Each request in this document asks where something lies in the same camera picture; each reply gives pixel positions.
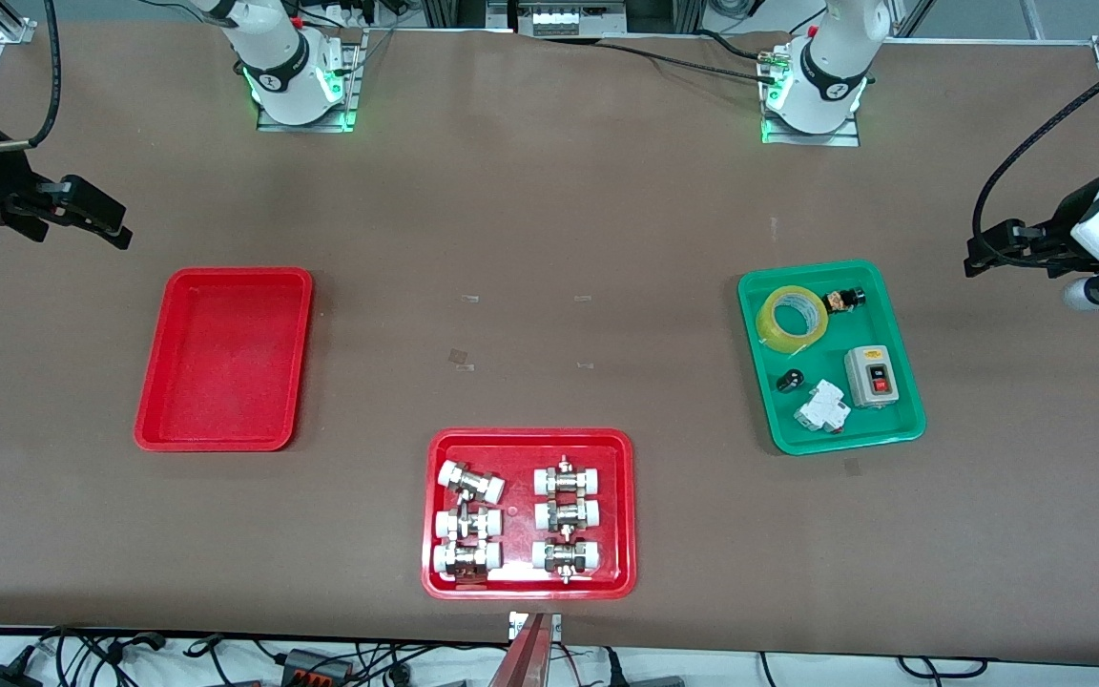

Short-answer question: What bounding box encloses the yellow tape roll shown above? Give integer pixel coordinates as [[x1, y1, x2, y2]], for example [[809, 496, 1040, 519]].
[[757, 284, 830, 355]]

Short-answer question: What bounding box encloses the empty red plastic tray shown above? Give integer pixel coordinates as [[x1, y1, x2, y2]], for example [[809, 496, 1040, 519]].
[[134, 267, 314, 452]]

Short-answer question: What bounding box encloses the green plastic tray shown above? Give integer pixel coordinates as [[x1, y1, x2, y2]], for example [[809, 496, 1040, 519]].
[[737, 260, 926, 456]]

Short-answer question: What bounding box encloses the red tray holding fittings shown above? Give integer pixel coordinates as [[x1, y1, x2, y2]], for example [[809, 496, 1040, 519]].
[[421, 427, 637, 601]]

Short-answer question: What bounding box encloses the white circuit breaker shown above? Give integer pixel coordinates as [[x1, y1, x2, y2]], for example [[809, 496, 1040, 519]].
[[793, 379, 853, 434]]

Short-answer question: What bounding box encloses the metal white-capped pipe fitting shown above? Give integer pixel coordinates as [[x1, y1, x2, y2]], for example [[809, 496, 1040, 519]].
[[531, 536, 602, 584], [534, 496, 602, 532], [432, 540, 503, 581], [434, 506, 503, 541], [533, 456, 604, 497], [437, 461, 506, 504]]

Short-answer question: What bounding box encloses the white power strip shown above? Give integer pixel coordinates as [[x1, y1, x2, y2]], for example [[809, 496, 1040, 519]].
[[516, 0, 629, 37]]

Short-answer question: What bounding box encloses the black orange power strip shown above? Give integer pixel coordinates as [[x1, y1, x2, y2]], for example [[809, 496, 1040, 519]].
[[280, 649, 357, 684]]

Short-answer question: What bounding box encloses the red silver aluminium profile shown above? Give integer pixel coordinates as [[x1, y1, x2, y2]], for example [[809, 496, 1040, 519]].
[[487, 611, 562, 687]]

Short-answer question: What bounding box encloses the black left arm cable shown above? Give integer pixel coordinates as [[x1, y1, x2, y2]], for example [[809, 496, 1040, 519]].
[[973, 42, 1099, 259]]

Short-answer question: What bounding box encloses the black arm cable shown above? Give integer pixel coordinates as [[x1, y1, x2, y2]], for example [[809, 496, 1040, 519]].
[[973, 42, 1099, 259], [0, 0, 64, 152]]

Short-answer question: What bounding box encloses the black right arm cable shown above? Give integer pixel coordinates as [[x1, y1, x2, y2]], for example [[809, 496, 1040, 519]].
[[0, 0, 64, 152]]

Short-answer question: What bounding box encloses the grey switch box red button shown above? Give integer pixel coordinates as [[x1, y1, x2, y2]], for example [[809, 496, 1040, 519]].
[[843, 345, 898, 409]]

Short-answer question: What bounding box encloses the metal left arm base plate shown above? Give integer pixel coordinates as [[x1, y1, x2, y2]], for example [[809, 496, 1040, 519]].
[[761, 43, 861, 147]]

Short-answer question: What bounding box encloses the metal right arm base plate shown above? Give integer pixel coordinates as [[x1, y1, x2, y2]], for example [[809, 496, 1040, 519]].
[[257, 29, 364, 133]]

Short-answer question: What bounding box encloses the black cable across table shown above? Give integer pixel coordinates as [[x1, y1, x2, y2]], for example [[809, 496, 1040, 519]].
[[597, 36, 781, 83]]

